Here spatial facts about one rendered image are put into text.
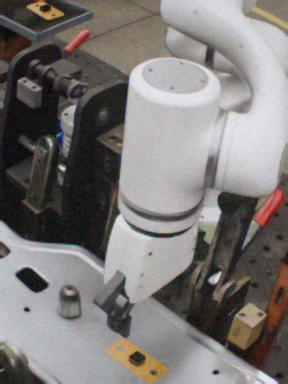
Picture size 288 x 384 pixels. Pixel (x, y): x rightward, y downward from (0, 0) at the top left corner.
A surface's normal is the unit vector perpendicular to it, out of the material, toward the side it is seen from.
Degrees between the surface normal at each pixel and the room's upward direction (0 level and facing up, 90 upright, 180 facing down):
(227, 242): 81
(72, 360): 0
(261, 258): 0
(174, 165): 89
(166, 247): 89
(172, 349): 0
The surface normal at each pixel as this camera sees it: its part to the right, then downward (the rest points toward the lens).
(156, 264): 0.67, 0.53
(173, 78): 0.08, -0.76
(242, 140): -0.07, -0.27
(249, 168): -0.13, 0.32
